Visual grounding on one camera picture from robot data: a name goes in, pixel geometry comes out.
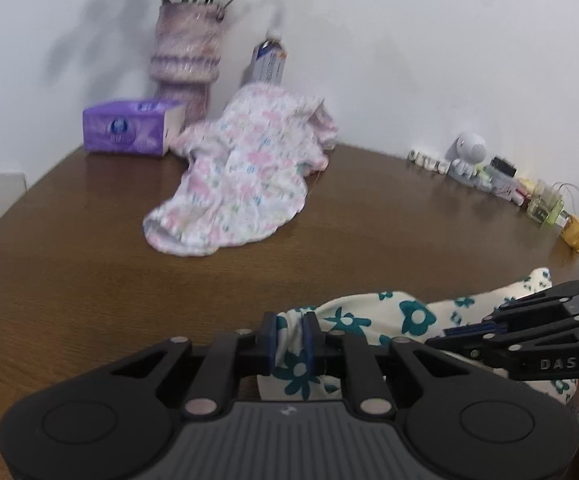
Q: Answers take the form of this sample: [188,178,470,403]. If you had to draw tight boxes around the yellow cup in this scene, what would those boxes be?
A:
[559,214,579,253]

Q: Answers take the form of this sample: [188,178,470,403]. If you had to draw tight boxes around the pink floral garment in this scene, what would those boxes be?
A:
[142,83,339,257]

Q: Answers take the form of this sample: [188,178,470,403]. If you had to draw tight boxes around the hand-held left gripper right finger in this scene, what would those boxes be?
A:
[303,311,473,419]

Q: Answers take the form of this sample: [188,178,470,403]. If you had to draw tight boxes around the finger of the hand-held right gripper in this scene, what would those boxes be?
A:
[442,324,513,337]
[425,336,515,367]

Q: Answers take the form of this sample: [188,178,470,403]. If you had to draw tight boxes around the tea bottle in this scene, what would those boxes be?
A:
[242,30,288,86]

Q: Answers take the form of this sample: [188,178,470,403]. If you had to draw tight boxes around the pink ceramic vase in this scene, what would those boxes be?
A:
[149,2,225,113]

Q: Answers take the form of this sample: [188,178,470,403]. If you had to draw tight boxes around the decorated tin box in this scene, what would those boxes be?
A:
[479,156,517,196]

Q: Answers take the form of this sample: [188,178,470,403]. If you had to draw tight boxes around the purple tissue box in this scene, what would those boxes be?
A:
[82,99,187,157]

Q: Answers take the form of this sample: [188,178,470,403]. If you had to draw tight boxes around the cream garment with teal flowers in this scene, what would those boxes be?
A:
[256,267,577,403]

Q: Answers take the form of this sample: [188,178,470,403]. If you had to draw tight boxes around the white robot-shaped speaker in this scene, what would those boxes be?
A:
[447,131,487,181]

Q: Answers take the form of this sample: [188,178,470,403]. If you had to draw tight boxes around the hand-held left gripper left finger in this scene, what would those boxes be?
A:
[110,311,278,419]

